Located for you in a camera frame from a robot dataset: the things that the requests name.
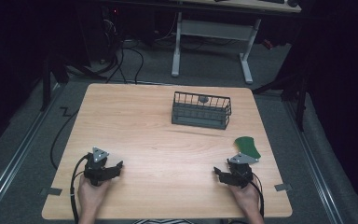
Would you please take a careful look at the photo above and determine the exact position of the person's right hand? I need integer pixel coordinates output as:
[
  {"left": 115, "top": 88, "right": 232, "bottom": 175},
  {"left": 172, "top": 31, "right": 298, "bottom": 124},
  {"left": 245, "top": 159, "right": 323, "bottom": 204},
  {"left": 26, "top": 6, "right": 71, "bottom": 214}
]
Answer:
[{"left": 229, "top": 182, "right": 261, "bottom": 217}]

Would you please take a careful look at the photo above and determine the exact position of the metal floor rail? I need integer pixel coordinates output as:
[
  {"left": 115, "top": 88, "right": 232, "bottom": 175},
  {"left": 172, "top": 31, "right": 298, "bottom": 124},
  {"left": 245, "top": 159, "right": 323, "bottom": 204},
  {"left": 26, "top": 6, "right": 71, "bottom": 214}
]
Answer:
[
  {"left": 0, "top": 83, "right": 65, "bottom": 220},
  {"left": 282, "top": 98, "right": 345, "bottom": 224}
]

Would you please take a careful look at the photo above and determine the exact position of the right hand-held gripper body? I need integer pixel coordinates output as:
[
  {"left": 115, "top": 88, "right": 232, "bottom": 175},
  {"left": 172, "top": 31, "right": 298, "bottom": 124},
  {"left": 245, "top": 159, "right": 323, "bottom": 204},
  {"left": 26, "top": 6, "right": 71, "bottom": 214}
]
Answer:
[{"left": 226, "top": 151, "right": 260, "bottom": 189}]

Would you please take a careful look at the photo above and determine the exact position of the black metal stand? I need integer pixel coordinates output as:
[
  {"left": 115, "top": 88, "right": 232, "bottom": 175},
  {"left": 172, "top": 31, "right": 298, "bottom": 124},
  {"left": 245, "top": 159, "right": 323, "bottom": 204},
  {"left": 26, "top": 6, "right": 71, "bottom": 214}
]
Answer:
[
  {"left": 39, "top": 51, "right": 108, "bottom": 113},
  {"left": 251, "top": 60, "right": 312, "bottom": 133}
]

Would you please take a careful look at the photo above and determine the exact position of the white-legged desk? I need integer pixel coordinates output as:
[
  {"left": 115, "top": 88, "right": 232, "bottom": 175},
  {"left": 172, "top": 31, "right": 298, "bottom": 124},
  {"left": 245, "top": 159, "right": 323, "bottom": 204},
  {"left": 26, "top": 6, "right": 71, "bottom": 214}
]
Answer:
[{"left": 171, "top": 0, "right": 303, "bottom": 86}]

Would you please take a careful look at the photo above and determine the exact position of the person's striped clothing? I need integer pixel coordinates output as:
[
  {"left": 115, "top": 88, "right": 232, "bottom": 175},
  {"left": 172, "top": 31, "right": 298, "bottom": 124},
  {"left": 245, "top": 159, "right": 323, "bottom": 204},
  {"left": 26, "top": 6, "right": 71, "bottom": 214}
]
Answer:
[{"left": 132, "top": 217, "right": 198, "bottom": 224}]

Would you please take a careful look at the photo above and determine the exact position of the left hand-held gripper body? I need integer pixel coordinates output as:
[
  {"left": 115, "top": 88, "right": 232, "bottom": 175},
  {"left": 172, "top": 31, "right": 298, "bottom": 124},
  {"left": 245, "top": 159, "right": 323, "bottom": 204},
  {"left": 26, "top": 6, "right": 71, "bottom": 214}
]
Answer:
[{"left": 83, "top": 147, "right": 114, "bottom": 188}]

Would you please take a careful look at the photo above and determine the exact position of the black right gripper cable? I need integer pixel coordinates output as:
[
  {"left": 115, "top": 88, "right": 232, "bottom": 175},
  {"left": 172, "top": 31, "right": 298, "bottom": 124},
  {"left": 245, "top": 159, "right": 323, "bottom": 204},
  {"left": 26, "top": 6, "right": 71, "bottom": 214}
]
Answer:
[{"left": 249, "top": 178, "right": 266, "bottom": 219}]

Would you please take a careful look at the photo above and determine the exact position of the green flat piece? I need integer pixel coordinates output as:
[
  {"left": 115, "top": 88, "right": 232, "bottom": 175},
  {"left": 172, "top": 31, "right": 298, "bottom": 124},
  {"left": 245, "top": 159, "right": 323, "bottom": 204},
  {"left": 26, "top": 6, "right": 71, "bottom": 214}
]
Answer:
[{"left": 233, "top": 135, "right": 262, "bottom": 160}]

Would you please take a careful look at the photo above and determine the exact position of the person's left hand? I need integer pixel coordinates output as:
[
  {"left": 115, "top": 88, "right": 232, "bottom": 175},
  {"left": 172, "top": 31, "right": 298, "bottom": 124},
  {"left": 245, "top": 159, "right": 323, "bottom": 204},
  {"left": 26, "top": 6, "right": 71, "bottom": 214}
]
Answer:
[{"left": 76, "top": 176, "right": 112, "bottom": 216}]

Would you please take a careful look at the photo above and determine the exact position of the black floor cable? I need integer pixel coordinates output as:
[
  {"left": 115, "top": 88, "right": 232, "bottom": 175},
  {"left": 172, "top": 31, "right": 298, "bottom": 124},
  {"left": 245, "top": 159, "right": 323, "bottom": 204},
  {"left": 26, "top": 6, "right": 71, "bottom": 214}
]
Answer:
[{"left": 49, "top": 105, "right": 80, "bottom": 171}]

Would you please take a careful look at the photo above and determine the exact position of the dark grey wire basket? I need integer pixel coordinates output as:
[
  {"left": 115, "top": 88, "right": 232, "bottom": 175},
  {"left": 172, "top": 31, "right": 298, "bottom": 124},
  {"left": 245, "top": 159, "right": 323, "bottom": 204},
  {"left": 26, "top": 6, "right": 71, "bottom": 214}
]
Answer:
[{"left": 171, "top": 91, "right": 233, "bottom": 131}]

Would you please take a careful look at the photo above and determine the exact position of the black computer tower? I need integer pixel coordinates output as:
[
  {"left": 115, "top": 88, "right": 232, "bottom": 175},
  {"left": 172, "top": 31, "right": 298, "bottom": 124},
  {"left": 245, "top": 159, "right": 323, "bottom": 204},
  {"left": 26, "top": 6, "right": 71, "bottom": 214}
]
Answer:
[{"left": 98, "top": 4, "right": 124, "bottom": 64}]

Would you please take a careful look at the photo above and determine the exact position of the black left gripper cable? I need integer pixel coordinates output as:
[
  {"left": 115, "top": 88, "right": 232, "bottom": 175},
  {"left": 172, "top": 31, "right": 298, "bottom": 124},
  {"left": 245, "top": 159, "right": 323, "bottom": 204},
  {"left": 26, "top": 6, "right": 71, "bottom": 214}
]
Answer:
[{"left": 69, "top": 154, "right": 90, "bottom": 224}]

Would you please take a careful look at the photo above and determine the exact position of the small red object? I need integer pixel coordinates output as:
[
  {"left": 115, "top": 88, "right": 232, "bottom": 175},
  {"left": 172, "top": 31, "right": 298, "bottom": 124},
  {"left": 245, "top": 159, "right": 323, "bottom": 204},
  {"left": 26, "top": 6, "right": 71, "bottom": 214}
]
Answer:
[{"left": 262, "top": 38, "right": 275, "bottom": 51}]

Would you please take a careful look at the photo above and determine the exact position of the grey tape strip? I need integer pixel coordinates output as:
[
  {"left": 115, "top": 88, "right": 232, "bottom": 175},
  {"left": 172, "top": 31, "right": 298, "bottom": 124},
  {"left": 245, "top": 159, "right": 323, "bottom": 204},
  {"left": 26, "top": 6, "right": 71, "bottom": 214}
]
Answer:
[
  {"left": 39, "top": 187, "right": 63, "bottom": 197},
  {"left": 273, "top": 183, "right": 294, "bottom": 192}
]

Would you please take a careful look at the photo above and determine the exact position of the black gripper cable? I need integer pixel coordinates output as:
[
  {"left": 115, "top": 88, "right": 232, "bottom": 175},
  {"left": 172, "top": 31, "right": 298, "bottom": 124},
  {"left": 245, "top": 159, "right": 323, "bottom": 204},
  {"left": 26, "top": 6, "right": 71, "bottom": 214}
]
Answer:
[
  {"left": 69, "top": 154, "right": 90, "bottom": 224},
  {"left": 249, "top": 178, "right": 266, "bottom": 219}
]

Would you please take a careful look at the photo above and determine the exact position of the bundle of black floor cables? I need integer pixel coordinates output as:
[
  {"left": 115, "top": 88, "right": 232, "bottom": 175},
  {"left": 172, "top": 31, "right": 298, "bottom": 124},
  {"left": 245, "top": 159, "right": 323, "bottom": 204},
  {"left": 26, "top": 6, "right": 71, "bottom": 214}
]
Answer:
[{"left": 101, "top": 18, "right": 145, "bottom": 86}]

